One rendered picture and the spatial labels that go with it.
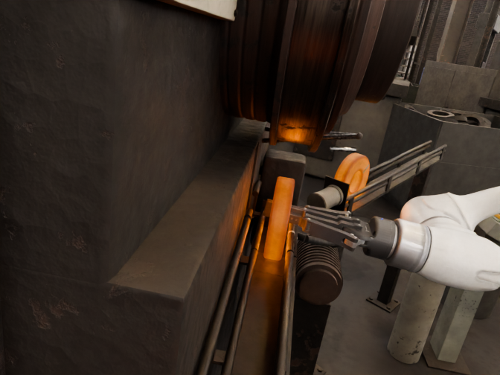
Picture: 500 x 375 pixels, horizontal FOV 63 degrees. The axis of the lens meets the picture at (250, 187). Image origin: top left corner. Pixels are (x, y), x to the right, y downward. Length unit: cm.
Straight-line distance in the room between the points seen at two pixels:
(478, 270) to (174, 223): 58
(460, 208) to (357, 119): 251
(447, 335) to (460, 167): 145
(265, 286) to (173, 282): 42
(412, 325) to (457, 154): 152
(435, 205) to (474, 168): 211
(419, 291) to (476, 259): 80
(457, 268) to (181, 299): 59
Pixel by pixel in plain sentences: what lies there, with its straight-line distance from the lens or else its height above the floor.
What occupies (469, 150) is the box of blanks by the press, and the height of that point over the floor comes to 58.
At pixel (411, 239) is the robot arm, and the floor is 76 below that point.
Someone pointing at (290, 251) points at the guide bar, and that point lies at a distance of 73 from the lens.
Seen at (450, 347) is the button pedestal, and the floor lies 8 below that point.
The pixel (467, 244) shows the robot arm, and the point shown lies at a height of 77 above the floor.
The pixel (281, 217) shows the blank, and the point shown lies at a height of 77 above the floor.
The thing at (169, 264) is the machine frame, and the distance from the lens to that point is 33.
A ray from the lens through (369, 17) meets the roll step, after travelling 55.
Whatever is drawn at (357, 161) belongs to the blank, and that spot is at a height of 77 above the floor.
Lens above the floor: 105
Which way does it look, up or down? 20 degrees down
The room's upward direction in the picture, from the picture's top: 9 degrees clockwise
